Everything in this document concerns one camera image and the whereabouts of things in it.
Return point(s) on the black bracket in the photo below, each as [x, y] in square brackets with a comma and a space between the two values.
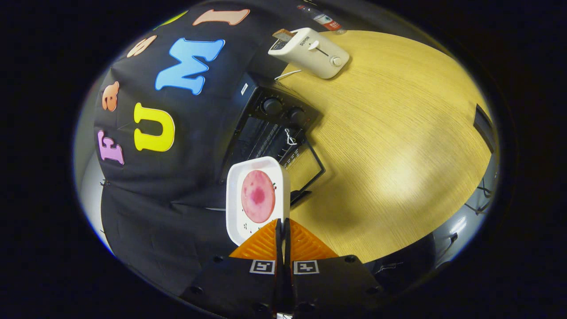
[484, 126]

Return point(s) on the toasted bread slice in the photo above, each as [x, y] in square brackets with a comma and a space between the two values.
[283, 34]

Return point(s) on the pink ham slice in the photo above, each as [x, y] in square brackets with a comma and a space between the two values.
[258, 196]

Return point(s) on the black toaster oven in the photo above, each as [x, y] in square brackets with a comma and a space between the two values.
[283, 119]

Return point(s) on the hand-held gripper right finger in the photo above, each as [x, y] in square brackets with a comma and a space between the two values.
[332, 283]

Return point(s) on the white square plate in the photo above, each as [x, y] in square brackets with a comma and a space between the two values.
[234, 208]

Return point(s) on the black backdrop cloth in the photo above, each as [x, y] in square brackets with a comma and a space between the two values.
[146, 212]

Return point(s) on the clear plastic water bottle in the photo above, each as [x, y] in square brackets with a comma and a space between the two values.
[325, 20]

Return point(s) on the white pop-up toaster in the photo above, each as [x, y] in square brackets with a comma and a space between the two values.
[310, 57]

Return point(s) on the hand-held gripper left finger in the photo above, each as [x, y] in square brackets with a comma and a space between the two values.
[239, 283]

